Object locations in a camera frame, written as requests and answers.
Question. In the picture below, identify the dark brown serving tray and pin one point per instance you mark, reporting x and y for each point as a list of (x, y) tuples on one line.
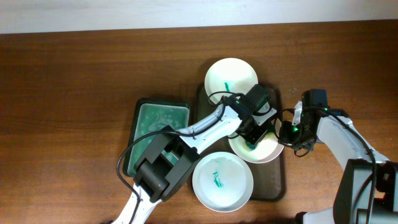
[(270, 177)]

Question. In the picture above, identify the yellow green sponge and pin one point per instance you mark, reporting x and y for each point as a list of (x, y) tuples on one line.
[(250, 146)]

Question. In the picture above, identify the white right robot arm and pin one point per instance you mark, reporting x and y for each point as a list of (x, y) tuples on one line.
[(368, 189)]

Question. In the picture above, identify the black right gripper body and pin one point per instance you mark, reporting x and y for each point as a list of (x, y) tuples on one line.
[(293, 135)]

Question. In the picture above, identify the white plate green stain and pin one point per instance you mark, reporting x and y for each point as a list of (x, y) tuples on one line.
[(230, 74)]

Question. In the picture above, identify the pinkish white plate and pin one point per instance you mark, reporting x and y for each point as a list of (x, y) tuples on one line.
[(267, 150)]

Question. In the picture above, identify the black tray soapy water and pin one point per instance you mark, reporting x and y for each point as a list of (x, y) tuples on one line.
[(152, 115)]

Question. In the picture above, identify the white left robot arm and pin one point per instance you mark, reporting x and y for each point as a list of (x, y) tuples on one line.
[(168, 161)]

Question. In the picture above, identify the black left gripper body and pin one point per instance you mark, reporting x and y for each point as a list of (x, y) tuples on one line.
[(255, 133)]

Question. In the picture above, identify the white plate green scribble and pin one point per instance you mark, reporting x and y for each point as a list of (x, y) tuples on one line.
[(222, 182)]

